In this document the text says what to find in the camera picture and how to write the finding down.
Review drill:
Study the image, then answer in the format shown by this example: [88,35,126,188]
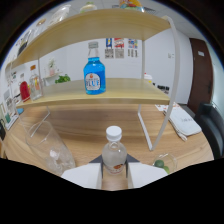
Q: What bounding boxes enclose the glass lime bowl black handle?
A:
[152,153,178,175]

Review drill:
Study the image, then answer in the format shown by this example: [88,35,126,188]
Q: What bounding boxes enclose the clear bottle red label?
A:
[101,125,128,176]

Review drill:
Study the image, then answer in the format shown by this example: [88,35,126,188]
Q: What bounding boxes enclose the yellow cup white lid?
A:
[143,73,154,84]

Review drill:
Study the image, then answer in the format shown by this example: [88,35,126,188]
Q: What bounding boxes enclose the clear drinking glass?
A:
[24,120,77,177]

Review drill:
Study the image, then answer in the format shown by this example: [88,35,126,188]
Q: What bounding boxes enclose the white notebook pouch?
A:
[163,105,203,142]

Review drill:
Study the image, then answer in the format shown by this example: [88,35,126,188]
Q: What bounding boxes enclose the black chair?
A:
[194,102,224,159]

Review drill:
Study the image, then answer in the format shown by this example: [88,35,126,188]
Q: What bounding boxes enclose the row of spice jars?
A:
[156,84,170,94]

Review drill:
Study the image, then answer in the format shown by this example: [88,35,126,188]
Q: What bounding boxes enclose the two-tier wooden shelf rack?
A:
[4,8,181,152]

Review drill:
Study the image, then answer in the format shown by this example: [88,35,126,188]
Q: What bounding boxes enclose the green potted plant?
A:
[54,74,72,84]

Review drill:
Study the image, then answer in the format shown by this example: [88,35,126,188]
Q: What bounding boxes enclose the clear bottle orange cap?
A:
[29,64,44,101]

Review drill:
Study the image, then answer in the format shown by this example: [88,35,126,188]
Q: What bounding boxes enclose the blue liquid bottle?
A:
[82,41,107,96]

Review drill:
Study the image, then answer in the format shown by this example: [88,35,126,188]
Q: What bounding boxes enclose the red liquid bottle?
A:
[19,73,31,102]

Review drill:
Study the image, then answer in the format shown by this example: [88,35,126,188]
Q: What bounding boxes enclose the brown door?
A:
[187,37,214,114]

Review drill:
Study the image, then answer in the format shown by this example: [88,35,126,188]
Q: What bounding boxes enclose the wall posters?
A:
[104,37,139,59]

